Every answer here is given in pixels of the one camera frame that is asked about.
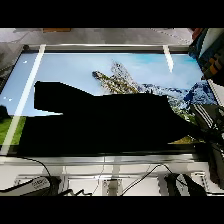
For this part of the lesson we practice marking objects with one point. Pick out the black garment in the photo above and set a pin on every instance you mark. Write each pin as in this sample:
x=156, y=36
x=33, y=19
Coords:
x=116, y=123

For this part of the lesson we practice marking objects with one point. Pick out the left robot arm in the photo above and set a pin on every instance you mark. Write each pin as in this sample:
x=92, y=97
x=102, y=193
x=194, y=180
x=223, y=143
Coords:
x=30, y=185

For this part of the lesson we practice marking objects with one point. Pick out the heap of clothes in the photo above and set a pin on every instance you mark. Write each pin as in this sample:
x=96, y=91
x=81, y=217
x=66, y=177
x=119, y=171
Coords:
x=209, y=56

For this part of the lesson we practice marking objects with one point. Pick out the grey striped garment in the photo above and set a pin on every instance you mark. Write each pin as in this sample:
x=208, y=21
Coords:
x=204, y=115

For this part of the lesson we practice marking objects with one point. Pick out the silver frame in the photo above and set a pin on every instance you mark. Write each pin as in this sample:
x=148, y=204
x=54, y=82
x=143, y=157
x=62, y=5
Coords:
x=83, y=160

